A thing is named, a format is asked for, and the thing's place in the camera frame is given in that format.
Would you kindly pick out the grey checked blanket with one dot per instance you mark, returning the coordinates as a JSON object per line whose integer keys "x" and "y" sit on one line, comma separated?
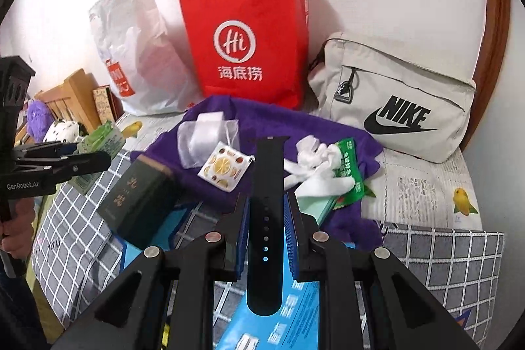
{"x": 430, "y": 264}

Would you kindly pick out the person's left forearm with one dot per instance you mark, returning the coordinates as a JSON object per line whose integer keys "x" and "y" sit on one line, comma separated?
{"x": 20, "y": 313}

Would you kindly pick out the white spotted plush toy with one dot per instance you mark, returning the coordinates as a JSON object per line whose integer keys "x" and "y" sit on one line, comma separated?
{"x": 61, "y": 130}

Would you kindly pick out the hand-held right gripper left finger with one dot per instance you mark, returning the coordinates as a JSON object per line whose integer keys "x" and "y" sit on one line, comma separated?
{"x": 242, "y": 235}

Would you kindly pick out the flat blue box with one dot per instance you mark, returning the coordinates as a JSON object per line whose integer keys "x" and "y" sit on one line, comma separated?
{"x": 176, "y": 223}

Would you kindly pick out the grey sling bag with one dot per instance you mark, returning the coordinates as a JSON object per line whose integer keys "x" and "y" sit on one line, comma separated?
{"x": 410, "y": 79}

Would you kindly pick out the small white box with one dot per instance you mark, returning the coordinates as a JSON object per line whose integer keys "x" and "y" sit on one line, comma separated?
{"x": 210, "y": 122}

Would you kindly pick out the mint green packet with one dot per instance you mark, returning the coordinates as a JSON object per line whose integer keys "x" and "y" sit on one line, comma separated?
{"x": 316, "y": 206}

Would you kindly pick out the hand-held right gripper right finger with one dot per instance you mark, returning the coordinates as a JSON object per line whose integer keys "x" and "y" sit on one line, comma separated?
{"x": 292, "y": 239}

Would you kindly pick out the red paper bag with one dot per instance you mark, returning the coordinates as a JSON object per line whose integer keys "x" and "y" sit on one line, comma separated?
{"x": 246, "y": 5}

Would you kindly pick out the green sachet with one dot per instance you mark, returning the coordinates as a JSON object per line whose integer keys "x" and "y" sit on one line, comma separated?
{"x": 348, "y": 169}

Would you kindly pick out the purple plush toy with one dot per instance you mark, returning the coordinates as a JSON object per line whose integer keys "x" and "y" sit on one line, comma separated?
{"x": 39, "y": 116}

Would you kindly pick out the person's left hand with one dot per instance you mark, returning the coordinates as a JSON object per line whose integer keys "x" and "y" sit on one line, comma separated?
{"x": 20, "y": 231}

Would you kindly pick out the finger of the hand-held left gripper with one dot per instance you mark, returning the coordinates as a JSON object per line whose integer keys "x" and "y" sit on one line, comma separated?
{"x": 45, "y": 151}
{"x": 78, "y": 165}

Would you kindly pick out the white cloth glove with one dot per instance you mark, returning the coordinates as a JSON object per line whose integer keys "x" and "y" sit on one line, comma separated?
{"x": 316, "y": 157}

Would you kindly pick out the green tissue packet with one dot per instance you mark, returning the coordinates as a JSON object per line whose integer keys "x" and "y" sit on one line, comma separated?
{"x": 102, "y": 139}

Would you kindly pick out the fruit print card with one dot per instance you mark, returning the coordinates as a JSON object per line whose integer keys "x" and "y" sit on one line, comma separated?
{"x": 223, "y": 167}

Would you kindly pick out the white plastic shopping bag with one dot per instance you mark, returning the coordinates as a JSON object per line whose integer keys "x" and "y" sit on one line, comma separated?
{"x": 143, "y": 46}

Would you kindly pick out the brown wooden door frame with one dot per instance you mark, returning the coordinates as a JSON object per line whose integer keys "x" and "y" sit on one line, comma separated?
{"x": 494, "y": 46}

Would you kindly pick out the purple towel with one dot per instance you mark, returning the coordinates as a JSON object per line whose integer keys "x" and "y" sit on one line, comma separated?
{"x": 266, "y": 120}

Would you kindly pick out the brown patterned box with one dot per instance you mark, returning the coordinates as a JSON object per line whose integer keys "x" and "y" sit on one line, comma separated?
{"x": 104, "y": 104}

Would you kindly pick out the blue carton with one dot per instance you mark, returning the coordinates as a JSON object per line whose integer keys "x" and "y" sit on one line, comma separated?
{"x": 299, "y": 317}

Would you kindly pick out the dark green tin box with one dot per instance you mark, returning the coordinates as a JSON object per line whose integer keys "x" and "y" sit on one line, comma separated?
{"x": 139, "y": 198}

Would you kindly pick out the sheer organza bag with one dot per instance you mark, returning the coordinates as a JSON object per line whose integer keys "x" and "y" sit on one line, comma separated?
{"x": 192, "y": 145}

